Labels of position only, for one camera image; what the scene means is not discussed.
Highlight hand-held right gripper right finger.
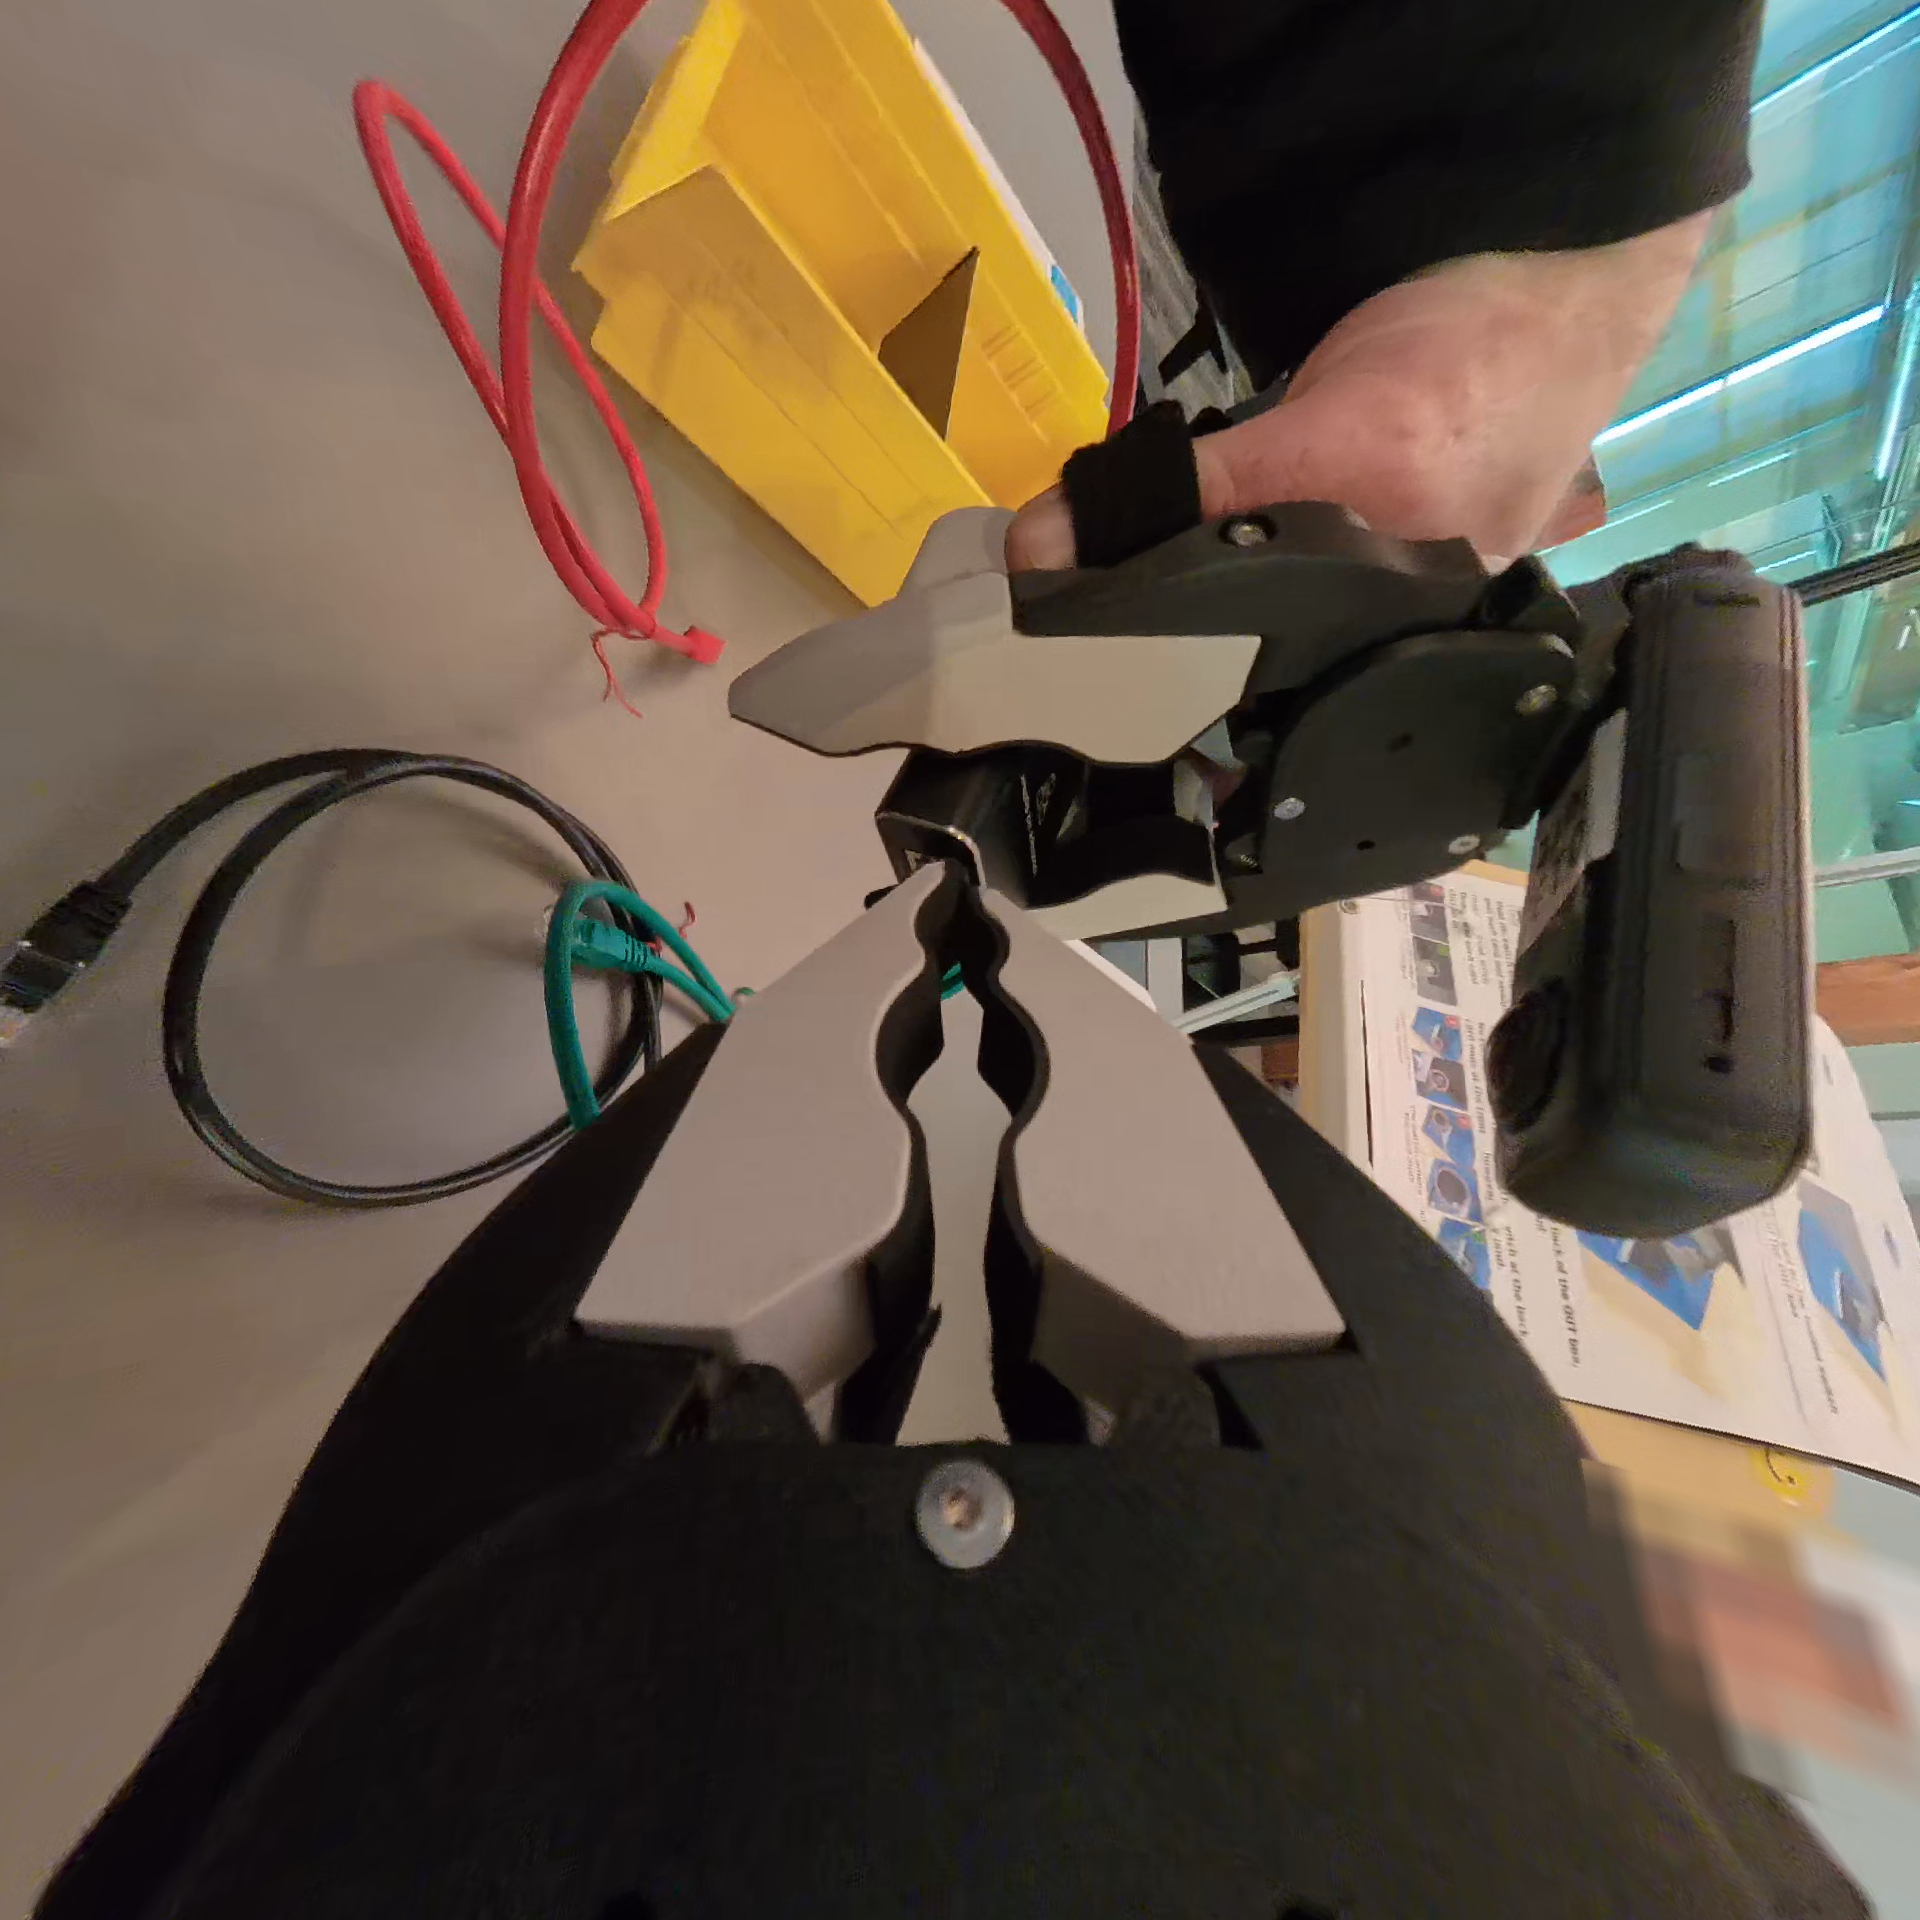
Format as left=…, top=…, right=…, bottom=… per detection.
left=960, top=895, right=1346, bottom=1448

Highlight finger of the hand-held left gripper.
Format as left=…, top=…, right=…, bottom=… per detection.
left=1036, top=808, right=1226, bottom=945
left=727, top=507, right=1265, bottom=756

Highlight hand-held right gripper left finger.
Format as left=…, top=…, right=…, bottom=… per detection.
left=575, top=860, right=966, bottom=1444

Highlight black ethernet splitter box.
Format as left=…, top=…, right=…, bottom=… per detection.
left=874, top=748, right=1120, bottom=909

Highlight green ethernet cable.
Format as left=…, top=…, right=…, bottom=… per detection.
left=544, top=879, right=974, bottom=1128

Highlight black ethernet cable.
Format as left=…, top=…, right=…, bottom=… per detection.
left=0, top=748, right=671, bottom=1209

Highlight person's left forearm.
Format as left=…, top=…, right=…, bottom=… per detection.
left=1119, top=0, right=1772, bottom=388

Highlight person's left hand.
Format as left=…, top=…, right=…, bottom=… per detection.
left=1007, top=208, right=1719, bottom=579

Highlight printed instruction sheet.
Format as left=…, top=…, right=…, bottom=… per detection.
left=1359, top=877, right=1920, bottom=1455

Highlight yellow plastic bin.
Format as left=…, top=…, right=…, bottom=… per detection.
left=570, top=0, right=1116, bottom=608

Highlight red ethernet cable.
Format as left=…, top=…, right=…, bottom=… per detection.
left=353, top=0, right=1143, bottom=669

